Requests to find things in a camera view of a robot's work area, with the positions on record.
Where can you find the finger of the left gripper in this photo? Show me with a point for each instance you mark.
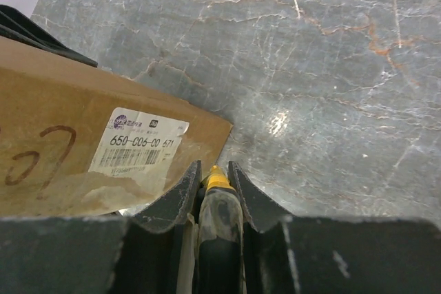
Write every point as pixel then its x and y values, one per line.
pixel 16 26

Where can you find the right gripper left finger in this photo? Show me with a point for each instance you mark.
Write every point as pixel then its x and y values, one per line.
pixel 151 252

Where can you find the yellow utility knife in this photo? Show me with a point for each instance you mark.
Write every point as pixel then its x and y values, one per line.
pixel 219 266

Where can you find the brown cardboard express box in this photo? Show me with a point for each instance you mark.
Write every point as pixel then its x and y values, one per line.
pixel 77 141

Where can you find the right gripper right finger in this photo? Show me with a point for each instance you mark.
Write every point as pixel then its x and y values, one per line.
pixel 287 253

